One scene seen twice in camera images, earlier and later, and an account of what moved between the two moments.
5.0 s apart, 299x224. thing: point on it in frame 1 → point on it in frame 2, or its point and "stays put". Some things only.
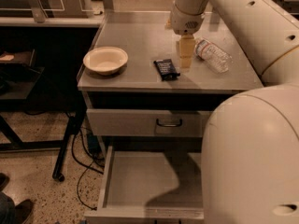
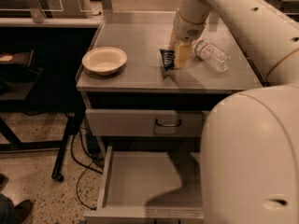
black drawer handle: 169,125 stays put
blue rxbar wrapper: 166,70 → 168,59
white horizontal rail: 53,21 stays put
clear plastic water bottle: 214,56 stays put
